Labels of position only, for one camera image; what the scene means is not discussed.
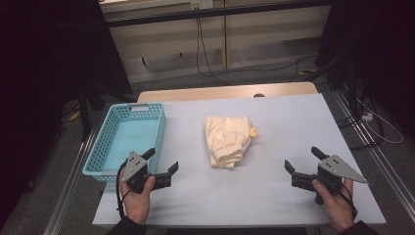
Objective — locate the white power plug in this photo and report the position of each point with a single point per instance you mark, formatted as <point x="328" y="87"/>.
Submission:
<point x="367" y="117"/>

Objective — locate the beige wooden cabinet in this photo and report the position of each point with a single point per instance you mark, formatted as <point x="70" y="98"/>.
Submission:
<point x="261" y="36"/>

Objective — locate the wooden table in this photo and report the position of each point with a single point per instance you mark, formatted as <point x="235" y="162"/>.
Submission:
<point x="212" y="92"/>

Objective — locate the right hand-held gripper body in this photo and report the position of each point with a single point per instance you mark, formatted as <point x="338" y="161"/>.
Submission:
<point x="336" y="168"/>

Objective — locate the person's right hand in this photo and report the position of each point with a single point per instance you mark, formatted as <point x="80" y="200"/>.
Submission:
<point x="339" y="210"/>

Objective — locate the teal plastic basket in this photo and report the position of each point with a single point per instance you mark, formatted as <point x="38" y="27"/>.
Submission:
<point x="130" y="137"/>

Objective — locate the cream garment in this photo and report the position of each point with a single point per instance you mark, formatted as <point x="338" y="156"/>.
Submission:
<point x="228" y="140"/>

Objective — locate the person's left hand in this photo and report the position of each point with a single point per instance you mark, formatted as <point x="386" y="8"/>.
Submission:
<point x="137" y="205"/>

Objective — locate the pale grey table mat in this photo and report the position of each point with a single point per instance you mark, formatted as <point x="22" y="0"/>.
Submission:
<point x="277" y="196"/>

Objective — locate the white wall socket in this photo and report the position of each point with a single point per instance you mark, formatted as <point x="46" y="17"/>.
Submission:
<point x="202" y="4"/>

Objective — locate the black metal stand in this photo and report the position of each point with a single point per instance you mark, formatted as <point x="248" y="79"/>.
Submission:
<point x="86" y="111"/>

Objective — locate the aluminium floor rail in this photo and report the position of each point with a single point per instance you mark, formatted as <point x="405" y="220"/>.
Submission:
<point x="385" y="163"/>
<point x="65" y="192"/>

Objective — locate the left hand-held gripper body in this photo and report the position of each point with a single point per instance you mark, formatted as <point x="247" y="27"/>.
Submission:
<point x="135" y="165"/>

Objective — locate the black curtain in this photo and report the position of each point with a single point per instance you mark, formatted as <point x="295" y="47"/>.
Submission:
<point x="378" y="49"/>
<point x="39" y="81"/>

